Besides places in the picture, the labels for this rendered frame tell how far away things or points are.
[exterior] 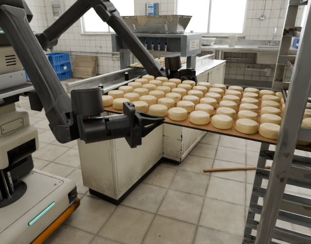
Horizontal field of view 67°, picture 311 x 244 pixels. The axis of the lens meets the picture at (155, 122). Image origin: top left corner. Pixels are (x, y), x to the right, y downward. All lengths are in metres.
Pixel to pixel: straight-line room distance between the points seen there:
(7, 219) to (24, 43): 1.11
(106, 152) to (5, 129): 0.61
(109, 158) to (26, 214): 0.56
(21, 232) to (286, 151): 1.34
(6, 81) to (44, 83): 0.67
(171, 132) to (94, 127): 1.60
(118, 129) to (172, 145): 1.63
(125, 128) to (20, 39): 0.34
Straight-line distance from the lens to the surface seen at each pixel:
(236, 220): 1.85
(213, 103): 0.71
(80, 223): 1.82
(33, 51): 0.68
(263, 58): 4.55
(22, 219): 1.56
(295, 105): 0.50
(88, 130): 0.54
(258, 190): 1.13
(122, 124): 0.55
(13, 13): 0.74
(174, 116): 0.61
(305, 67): 0.49
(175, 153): 2.18
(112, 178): 1.71
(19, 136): 1.36
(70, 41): 6.59
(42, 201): 1.63
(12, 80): 1.31
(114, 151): 1.59
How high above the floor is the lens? 1.25
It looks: 23 degrees down
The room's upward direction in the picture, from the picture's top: straight up
